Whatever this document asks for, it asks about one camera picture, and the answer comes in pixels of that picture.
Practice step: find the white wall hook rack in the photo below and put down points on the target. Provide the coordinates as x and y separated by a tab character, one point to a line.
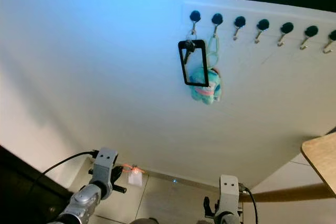
228	13

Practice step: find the left robot leg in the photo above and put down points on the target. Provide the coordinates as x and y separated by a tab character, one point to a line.
144	221

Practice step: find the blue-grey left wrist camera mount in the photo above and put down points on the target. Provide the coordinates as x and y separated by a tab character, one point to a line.
105	162

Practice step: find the wooden table leg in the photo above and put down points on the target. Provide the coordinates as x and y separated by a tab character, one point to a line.
283	192

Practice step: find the black cabinet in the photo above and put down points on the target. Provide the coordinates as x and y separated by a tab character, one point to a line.
21	192

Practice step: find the black knob brass hook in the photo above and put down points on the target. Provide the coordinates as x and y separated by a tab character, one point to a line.
195	16
217	19
263	24
240	21
311	31
287	28
333	35

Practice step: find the green carabiner clip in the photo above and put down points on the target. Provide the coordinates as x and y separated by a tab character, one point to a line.
217	52

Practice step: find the black badge holder frame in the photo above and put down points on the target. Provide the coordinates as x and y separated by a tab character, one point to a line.
180	66

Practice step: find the white key tag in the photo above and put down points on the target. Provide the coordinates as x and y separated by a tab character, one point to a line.
135	178

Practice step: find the wooden table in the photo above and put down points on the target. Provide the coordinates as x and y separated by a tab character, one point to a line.
321	158

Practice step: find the teal plush toy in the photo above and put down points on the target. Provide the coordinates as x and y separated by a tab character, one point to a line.
207	95

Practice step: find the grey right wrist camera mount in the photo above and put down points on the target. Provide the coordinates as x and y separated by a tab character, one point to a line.
229	192

